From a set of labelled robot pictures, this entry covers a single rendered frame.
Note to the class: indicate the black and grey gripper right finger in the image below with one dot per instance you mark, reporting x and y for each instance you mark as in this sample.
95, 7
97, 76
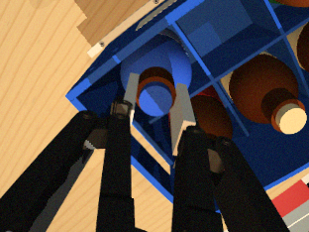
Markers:
243, 202

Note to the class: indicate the blue bottle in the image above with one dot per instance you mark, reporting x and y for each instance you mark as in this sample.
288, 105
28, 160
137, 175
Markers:
161, 63

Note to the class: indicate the brown bottle with red cap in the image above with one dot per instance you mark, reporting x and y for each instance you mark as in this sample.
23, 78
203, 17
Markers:
212, 114

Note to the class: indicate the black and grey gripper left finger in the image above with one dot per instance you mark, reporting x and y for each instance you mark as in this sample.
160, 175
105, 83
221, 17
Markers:
33, 200

